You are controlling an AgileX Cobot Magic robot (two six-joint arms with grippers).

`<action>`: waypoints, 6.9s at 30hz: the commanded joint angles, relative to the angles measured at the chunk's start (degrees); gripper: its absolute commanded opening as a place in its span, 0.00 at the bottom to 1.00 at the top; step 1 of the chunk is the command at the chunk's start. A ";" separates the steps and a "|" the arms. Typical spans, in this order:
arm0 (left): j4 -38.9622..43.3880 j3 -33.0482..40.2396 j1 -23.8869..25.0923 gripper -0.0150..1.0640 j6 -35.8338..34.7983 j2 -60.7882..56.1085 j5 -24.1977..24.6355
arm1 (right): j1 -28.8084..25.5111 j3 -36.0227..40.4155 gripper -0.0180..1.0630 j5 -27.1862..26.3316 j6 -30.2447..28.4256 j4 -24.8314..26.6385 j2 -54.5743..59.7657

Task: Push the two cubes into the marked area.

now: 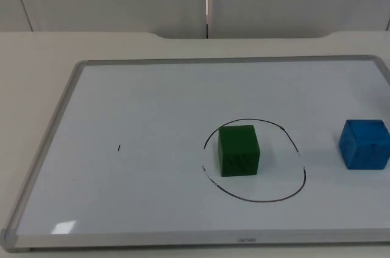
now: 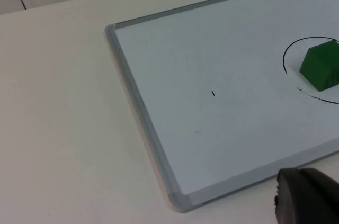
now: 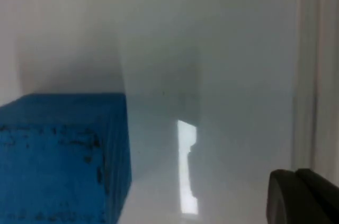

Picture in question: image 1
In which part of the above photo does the green cube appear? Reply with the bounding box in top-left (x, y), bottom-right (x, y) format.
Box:
top-left (217, 124), bottom-right (261, 177)

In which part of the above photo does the grey-framed whiteboard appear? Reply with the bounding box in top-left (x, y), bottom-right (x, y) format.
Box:
top-left (0, 54), bottom-right (390, 254)

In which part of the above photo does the blue cube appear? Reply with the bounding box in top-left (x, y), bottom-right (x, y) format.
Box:
top-left (338, 119), bottom-right (390, 171)

